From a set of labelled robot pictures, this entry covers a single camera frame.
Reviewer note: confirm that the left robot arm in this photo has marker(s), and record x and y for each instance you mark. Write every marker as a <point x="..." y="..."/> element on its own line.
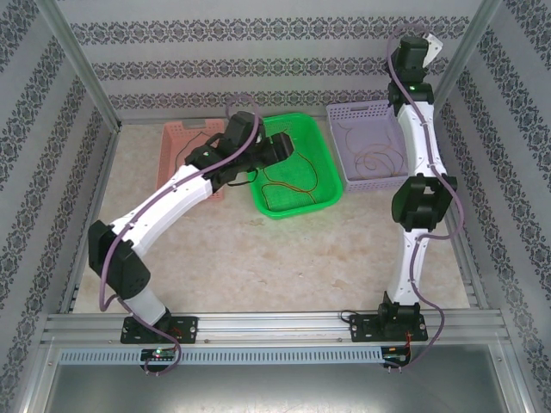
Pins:
<point x="172" y="193"/>

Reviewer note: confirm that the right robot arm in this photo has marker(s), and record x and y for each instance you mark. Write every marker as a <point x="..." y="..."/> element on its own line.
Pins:
<point x="419" y="137"/>

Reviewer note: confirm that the green plastic basket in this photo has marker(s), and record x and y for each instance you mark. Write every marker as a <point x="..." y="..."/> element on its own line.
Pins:
<point x="327" y="172"/>

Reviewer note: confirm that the pink plastic basket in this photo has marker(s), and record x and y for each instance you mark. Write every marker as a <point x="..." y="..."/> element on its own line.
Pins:
<point x="172" y="142"/>

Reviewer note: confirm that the purple plastic basket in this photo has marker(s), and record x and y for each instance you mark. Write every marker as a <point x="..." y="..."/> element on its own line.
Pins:
<point x="370" y="125"/>

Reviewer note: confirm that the grey sheet metal panel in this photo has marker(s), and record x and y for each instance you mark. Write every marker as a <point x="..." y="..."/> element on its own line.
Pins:
<point x="275" y="391"/>

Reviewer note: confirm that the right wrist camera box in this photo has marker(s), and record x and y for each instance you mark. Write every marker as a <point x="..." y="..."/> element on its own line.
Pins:
<point x="434" y="47"/>

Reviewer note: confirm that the aluminium frame post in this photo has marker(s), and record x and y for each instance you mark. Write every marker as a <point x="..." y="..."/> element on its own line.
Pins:
<point x="82" y="60"/>
<point x="465" y="60"/>

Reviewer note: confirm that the aluminium table edge rail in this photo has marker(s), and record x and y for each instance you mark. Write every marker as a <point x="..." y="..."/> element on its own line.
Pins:
<point x="101" y="180"/>
<point x="470" y="266"/>

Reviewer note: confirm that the aluminium mounting rail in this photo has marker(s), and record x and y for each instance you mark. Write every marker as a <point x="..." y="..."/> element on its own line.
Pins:
<point x="275" y="327"/>

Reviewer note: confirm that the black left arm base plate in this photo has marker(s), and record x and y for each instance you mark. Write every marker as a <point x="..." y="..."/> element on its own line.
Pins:
<point x="187" y="329"/>

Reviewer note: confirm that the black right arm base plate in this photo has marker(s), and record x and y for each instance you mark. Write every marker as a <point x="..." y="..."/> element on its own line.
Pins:
<point x="359" y="329"/>

